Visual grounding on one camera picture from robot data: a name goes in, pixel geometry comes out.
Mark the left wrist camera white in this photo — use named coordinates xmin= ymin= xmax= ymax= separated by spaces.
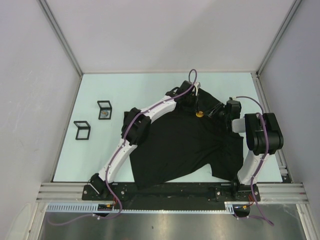
xmin=194 ymin=82 xmax=201 ymax=96

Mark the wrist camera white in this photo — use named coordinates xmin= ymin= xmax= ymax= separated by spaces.
xmin=229 ymin=96 xmax=238 ymax=101
xmin=194 ymin=82 xmax=201 ymax=96

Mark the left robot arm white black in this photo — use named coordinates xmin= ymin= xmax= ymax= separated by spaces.
xmin=83 ymin=80 xmax=201 ymax=200

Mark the aluminium post right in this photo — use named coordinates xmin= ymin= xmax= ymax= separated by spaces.
xmin=255 ymin=0 xmax=304 ymax=77

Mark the aluminium post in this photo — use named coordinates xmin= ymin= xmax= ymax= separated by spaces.
xmin=37 ymin=0 xmax=84 ymax=76
xmin=255 ymin=0 xmax=304 ymax=77

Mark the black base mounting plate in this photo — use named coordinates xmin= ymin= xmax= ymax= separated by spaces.
xmin=82 ymin=182 xmax=261 ymax=202

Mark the orange round brooch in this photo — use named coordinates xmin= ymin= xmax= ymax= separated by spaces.
xmin=196 ymin=111 xmax=204 ymax=118

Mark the white round brooch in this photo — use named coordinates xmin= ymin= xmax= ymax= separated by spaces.
xmin=101 ymin=111 xmax=109 ymax=118

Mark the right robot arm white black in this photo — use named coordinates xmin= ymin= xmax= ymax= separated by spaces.
xmin=208 ymin=98 xmax=284 ymax=202

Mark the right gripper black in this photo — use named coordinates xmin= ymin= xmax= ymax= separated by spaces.
xmin=202 ymin=102 xmax=229 ymax=125

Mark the black frame box far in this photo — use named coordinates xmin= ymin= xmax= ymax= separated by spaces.
xmin=97 ymin=100 xmax=113 ymax=120

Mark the aluminium post left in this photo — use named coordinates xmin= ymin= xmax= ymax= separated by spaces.
xmin=37 ymin=0 xmax=84 ymax=76

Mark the black t-shirt garment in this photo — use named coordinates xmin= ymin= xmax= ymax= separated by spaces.
xmin=129 ymin=90 xmax=244 ymax=189

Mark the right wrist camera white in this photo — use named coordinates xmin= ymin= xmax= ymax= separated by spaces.
xmin=229 ymin=96 xmax=238 ymax=101

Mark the white slotted cable duct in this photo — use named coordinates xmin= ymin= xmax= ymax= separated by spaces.
xmin=46 ymin=202 xmax=234 ymax=214

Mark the aluminium frame rail front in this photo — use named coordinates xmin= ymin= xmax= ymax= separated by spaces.
xmin=36 ymin=182 xmax=309 ymax=204

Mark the black frame box near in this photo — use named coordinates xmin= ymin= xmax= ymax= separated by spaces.
xmin=73 ymin=120 xmax=91 ymax=141

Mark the black frame box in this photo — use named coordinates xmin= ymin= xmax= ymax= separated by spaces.
xmin=97 ymin=100 xmax=113 ymax=120
xmin=73 ymin=120 xmax=91 ymax=141

